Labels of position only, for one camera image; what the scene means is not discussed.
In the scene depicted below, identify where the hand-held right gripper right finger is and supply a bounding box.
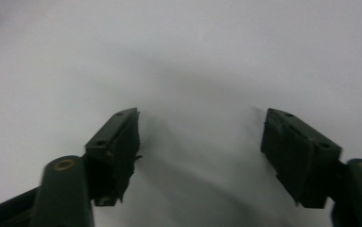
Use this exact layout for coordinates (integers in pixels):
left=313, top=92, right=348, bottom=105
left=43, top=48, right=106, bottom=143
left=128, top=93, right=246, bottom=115
left=260, top=107, right=343, bottom=209

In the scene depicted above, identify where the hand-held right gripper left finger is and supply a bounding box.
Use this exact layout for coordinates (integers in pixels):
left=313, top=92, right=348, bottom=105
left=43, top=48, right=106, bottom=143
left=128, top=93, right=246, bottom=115
left=84, top=107, right=143, bottom=208

